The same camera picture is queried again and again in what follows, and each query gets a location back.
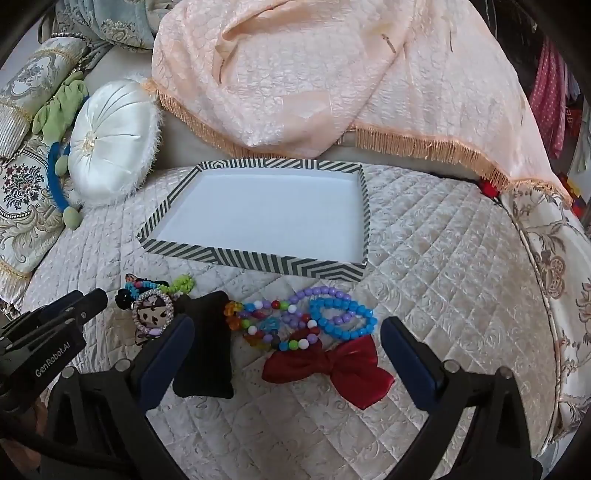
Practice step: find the rhinestone cartoon hair clip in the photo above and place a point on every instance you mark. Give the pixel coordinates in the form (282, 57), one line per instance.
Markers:
(152, 314)

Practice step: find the striped cardboard tray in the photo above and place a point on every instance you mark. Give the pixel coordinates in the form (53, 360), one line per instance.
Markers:
(258, 212)

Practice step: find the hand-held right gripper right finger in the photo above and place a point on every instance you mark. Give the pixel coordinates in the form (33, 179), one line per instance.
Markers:
(408, 360)

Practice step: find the small red object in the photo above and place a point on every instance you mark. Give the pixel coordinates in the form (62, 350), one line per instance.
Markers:
(489, 188)

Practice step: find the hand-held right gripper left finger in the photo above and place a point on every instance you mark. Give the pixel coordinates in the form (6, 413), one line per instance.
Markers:
(171, 350)

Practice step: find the green plush toy blue band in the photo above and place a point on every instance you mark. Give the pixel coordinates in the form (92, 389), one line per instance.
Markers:
(60, 106)

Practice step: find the ornate bolster pillow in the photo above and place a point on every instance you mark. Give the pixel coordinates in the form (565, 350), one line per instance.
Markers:
(32, 78)

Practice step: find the red satin bow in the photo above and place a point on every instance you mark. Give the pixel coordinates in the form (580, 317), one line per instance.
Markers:
(351, 369)

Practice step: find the white round satin cushion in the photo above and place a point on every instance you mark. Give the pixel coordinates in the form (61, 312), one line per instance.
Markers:
(111, 138)

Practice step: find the peach fringed blanket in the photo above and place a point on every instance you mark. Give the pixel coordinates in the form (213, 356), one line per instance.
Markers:
(323, 83)

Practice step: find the pink dotted garment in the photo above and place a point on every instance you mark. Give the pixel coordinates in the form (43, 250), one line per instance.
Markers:
(547, 92)

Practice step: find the blue-grey ornate pillow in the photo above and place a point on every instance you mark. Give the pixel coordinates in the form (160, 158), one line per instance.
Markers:
(120, 23)

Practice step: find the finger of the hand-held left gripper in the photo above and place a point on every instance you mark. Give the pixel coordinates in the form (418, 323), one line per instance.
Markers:
(62, 304)
(94, 300)

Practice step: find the cream quilted bedspread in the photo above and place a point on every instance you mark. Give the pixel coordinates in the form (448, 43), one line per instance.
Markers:
(461, 277)

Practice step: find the floral embroidered cushion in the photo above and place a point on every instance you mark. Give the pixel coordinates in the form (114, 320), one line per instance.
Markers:
(23, 207)

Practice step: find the floral brocade bed cover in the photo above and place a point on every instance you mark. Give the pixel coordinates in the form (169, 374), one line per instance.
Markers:
(554, 258)

